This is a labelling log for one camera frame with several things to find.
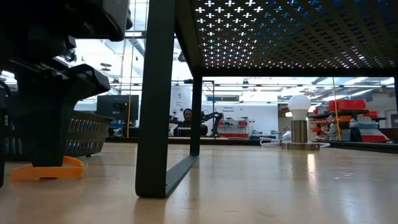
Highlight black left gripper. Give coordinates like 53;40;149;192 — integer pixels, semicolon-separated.
0;0;134;168

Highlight black plastic basket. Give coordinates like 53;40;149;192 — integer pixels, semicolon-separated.
0;110;114;162

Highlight orange rubber band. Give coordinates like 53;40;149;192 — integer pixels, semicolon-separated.
10;155;86;182

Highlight black perforated metal shelf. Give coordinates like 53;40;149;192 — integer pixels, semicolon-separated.
135;0;398;199

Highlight black monitor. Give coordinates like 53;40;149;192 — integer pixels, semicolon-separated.
96;95;140;121

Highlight white background panel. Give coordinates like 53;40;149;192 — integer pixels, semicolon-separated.
170;86;192;122

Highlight person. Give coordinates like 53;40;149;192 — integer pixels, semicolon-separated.
172;108;209;137

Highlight red background bins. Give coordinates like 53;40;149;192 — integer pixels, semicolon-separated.
217;120;249;138

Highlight brass lamp base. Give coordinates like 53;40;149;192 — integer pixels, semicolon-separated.
280;119;320;151

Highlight white light bulb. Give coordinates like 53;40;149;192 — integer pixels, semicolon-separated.
287;94;312;121

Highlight shelf rack red bins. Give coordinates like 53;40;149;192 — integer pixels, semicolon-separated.
307;99;389;144

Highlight black background rig frame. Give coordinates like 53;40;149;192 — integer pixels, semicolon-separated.
170;79;216;138

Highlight thin hanging cord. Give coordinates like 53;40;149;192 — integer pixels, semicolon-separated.
331;77;342;141

